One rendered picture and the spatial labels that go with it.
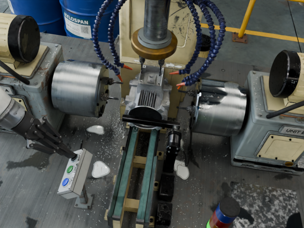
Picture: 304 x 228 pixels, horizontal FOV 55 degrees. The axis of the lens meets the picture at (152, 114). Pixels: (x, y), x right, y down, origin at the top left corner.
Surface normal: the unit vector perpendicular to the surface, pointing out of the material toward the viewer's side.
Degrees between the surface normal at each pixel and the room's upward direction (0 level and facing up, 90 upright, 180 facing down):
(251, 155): 90
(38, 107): 90
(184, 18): 90
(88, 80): 24
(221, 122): 69
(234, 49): 0
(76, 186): 50
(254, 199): 0
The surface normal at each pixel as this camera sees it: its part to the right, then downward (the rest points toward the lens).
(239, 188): 0.07, -0.64
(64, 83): -0.04, -0.01
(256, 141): -0.13, 0.75
